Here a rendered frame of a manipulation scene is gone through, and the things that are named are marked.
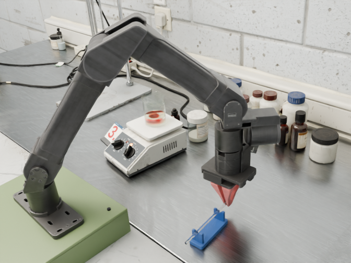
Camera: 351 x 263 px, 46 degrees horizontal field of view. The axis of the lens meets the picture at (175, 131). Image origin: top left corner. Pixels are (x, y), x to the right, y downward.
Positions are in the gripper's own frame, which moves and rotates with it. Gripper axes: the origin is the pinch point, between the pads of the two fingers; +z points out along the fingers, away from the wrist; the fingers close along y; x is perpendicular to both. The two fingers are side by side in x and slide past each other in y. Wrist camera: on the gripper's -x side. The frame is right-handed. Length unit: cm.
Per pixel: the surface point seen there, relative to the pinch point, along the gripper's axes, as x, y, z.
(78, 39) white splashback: -61, 123, -1
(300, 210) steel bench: -9.7, -13.0, 3.1
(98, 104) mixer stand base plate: -22, 67, 2
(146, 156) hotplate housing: -2.5, 26.7, -1.1
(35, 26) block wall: -72, 174, 1
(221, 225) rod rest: 5.3, -1.6, 2.2
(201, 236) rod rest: 12.1, -1.4, 0.2
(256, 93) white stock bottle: -43.2, 17.2, -5.6
